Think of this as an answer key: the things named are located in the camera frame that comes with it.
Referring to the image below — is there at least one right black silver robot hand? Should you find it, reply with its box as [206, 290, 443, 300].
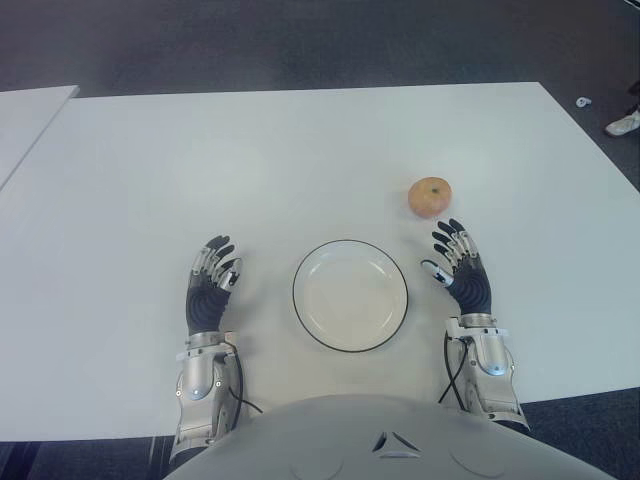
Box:
[420, 217, 494, 318]

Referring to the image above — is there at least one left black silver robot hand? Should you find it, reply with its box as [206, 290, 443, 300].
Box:
[185, 233, 244, 337]

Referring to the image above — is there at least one yellow red apple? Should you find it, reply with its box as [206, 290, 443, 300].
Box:
[407, 176, 455, 219]

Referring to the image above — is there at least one white plate with black rim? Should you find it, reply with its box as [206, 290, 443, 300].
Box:
[292, 239, 413, 352]

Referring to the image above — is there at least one grey robot torso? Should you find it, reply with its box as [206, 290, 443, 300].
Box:
[167, 393, 601, 480]

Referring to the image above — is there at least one white sneaker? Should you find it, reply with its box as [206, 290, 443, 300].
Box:
[603, 110, 640, 138]

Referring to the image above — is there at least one neighbouring white table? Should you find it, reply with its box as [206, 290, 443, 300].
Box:
[0, 84, 81, 194]

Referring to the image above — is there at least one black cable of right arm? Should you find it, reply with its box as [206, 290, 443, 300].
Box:
[438, 337, 471, 411]

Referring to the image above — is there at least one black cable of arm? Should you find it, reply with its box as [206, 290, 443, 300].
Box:
[225, 342, 264, 416]
[438, 337, 471, 411]

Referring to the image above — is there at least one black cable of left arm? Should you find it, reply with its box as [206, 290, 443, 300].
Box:
[225, 342, 264, 416]

